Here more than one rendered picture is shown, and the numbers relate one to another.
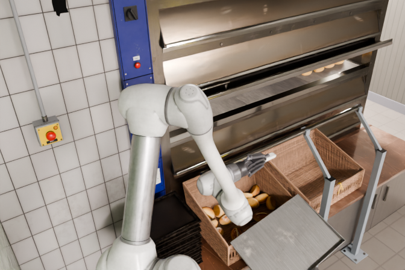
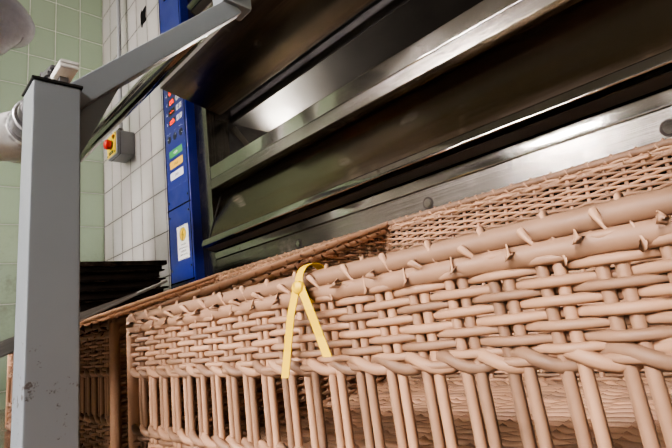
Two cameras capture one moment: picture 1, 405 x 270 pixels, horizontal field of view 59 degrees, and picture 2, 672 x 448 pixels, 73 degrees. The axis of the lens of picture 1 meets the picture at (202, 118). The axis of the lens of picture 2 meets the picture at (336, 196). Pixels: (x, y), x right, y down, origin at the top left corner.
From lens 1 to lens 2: 2.61 m
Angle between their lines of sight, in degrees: 85
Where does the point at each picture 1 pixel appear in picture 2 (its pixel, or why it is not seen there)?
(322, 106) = not seen: outside the picture
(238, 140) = (324, 181)
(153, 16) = not seen: outside the picture
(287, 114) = (518, 75)
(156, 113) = not seen: outside the picture
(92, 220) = not seen: hidden behind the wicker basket
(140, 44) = (173, 20)
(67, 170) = (135, 207)
